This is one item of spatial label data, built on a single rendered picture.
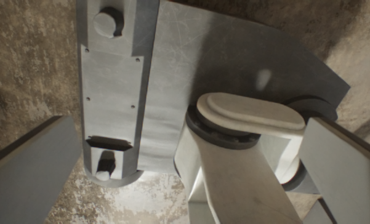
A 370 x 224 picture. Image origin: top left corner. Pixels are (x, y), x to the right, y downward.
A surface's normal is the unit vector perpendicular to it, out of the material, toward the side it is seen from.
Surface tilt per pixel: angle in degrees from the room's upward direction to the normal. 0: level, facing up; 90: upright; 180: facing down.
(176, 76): 0
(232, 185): 90
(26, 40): 0
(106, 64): 0
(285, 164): 24
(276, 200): 90
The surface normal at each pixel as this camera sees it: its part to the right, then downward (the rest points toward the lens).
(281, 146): -0.98, -0.17
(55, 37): 0.04, 0.52
